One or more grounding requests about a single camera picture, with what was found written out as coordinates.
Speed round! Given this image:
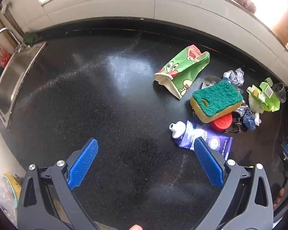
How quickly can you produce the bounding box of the brown scouring pad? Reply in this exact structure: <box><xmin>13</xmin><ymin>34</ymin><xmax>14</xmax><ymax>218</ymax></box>
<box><xmin>231</xmin><ymin>0</ymin><xmax>257</xmax><ymax>12</ymax></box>

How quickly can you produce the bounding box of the black binder clip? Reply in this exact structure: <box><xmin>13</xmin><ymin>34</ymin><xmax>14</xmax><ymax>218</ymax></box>
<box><xmin>228</xmin><ymin>117</ymin><xmax>246</xmax><ymax>133</ymax></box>

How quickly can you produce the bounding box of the blue tube with white cap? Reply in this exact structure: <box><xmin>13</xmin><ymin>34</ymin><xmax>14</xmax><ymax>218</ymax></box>
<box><xmin>169</xmin><ymin>120</ymin><xmax>233</xmax><ymax>159</ymax></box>

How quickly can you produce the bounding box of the crumpled blue white paper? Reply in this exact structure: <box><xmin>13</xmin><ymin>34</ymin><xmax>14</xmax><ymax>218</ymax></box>
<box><xmin>235</xmin><ymin>102</ymin><xmax>250</xmax><ymax>116</ymax></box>
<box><xmin>223</xmin><ymin>68</ymin><xmax>245</xmax><ymax>88</ymax></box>

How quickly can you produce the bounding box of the red printed package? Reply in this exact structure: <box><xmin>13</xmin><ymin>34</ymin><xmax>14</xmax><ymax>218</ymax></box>
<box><xmin>0</xmin><ymin>44</ymin><xmax>11</xmax><ymax>67</ymax></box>

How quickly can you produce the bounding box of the person's right hand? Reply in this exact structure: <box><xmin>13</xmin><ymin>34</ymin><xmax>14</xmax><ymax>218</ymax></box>
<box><xmin>273</xmin><ymin>188</ymin><xmax>288</xmax><ymax>209</ymax></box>

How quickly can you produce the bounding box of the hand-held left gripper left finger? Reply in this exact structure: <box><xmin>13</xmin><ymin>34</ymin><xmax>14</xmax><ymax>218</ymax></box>
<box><xmin>17</xmin><ymin>138</ymin><xmax>99</xmax><ymax>230</ymax></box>

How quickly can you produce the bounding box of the crushed green carton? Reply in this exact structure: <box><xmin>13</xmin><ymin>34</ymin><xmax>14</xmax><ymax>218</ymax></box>
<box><xmin>247</xmin><ymin>77</ymin><xmax>281</xmax><ymax>113</ymax></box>

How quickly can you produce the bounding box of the wooden cutting board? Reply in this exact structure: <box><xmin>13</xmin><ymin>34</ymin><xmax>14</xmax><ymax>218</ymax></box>
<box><xmin>270</xmin><ymin>0</ymin><xmax>288</xmax><ymax>46</ymax></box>

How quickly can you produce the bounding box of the stainless steel sink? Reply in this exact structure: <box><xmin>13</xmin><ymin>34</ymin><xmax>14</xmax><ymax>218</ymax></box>
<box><xmin>0</xmin><ymin>42</ymin><xmax>47</xmax><ymax>130</ymax></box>

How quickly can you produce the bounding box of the green and yellow sponge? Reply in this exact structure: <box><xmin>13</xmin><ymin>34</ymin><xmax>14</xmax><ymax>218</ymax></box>
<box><xmin>190</xmin><ymin>81</ymin><xmax>244</xmax><ymax>123</ymax></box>

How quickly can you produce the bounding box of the red round lid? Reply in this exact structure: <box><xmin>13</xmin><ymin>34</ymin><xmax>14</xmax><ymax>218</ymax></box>
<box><xmin>211</xmin><ymin>113</ymin><xmax>233</xmax><ymax>133</ymax></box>

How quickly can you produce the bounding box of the chrome faucet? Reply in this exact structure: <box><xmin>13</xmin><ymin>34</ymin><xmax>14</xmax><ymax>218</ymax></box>
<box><xmin>0</xmin><ymin>27</ymin><xmax>23</xmax><ymax>54</ymax></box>

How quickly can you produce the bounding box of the green cartoon print bag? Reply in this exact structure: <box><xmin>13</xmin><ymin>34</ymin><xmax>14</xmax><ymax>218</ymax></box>
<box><xmin>154</xmin><ymin>45</ymin><xmax>210</xmax><ymax>99</ymax></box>

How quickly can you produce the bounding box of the clear plastic cup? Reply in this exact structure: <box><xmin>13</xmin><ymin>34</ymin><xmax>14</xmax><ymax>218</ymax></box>
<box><xmin>272</xmin><ymin>83</ymin><xmax>287</xmax><ymax>103</ymax></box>

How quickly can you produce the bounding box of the yellow bowl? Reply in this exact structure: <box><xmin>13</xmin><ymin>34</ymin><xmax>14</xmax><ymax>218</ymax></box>
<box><xmin>2</xmin><ymin>173</ymin><xmax>22</xmax><ymax>209</ymax></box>

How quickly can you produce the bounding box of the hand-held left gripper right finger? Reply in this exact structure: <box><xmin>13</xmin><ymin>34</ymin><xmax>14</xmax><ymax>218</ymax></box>
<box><xmin>194</xmin><ymin>136</ymin><xmax>274</xmax><ymax>230</ymax></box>

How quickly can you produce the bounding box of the clear plastic bag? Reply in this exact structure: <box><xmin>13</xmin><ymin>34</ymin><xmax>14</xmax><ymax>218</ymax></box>
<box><xmin>0</xmin><ymin>177</ymin><xmax>18</xmax><ymax>228</ymax></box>

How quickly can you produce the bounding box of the dark green cloth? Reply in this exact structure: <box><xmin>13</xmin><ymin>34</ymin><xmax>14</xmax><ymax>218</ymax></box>
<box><xmin>23</xmin><ymin>32</ymin><xmax>42</xmax><ymax>45</ymax></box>

